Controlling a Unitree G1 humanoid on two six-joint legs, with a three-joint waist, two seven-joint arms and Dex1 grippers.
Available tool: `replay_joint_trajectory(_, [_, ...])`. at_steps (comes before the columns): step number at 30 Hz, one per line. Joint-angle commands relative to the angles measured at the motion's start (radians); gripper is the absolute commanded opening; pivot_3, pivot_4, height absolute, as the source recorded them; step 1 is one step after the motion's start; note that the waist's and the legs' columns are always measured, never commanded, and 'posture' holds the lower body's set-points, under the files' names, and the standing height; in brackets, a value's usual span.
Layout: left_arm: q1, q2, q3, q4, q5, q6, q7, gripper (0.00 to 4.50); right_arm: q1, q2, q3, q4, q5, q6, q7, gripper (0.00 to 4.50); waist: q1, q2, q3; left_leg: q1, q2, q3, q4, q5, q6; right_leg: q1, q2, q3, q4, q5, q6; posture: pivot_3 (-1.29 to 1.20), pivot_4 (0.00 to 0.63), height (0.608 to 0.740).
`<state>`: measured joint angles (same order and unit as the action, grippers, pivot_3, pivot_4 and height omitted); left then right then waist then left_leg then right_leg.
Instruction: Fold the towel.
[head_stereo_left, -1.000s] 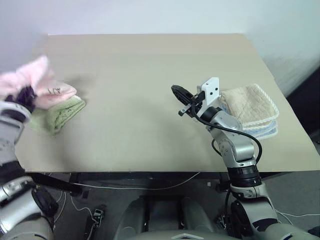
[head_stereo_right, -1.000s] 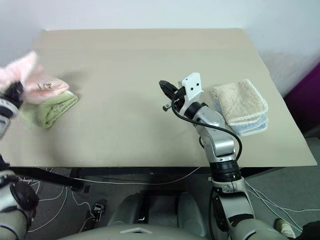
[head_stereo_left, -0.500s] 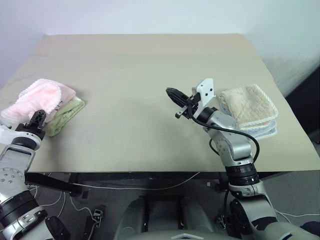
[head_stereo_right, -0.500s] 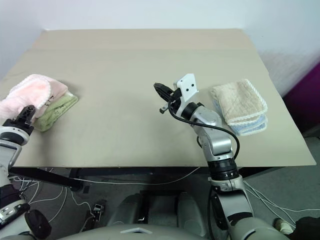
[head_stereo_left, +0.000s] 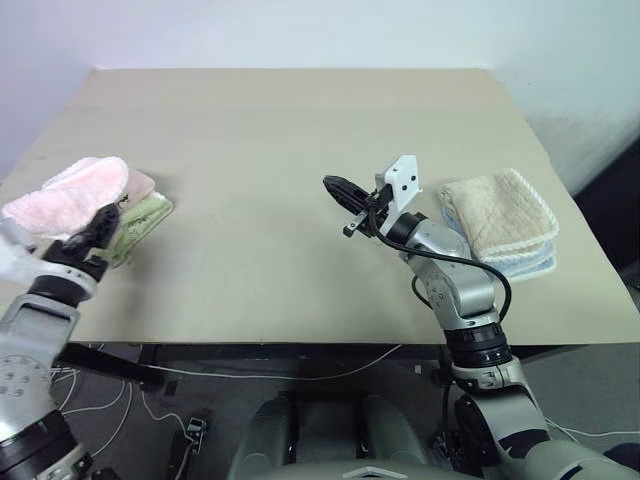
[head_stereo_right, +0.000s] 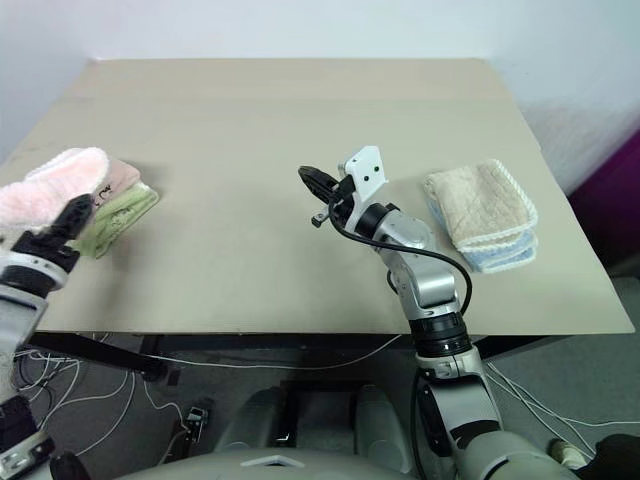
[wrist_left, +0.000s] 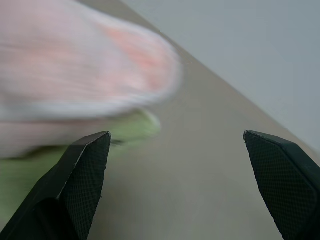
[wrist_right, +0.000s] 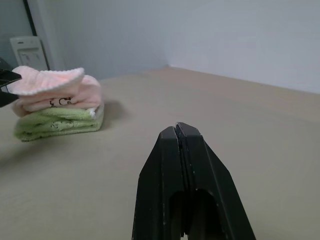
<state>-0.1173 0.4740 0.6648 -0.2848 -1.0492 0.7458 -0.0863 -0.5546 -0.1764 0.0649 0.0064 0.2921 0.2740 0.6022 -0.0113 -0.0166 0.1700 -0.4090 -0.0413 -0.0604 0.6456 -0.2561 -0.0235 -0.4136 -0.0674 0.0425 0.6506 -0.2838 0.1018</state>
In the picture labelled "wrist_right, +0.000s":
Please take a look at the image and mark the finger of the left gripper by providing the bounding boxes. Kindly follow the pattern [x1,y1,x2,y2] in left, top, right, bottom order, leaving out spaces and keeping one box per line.
[0,89,20,109]
[0,56,23,87]

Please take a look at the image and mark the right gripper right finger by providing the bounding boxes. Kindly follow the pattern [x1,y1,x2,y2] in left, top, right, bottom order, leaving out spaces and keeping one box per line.
[175,122,257,240]

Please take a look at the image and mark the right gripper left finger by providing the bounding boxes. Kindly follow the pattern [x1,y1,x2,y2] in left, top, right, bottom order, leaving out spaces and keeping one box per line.
[132,125,186,240]

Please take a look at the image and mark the pink towel with print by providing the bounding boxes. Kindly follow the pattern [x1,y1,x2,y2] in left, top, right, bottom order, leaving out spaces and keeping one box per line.
[6,65,105,118]

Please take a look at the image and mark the green towel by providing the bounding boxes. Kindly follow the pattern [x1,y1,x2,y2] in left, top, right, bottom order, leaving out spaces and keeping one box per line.
[13,106,104,143]

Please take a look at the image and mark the white appliance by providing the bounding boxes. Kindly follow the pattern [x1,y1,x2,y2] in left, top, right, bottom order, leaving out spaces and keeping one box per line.
[9,35,50,72]

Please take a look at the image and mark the black vertical frame strip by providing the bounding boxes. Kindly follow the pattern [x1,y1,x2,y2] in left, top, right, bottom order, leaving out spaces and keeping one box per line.
[22,0,51,71]

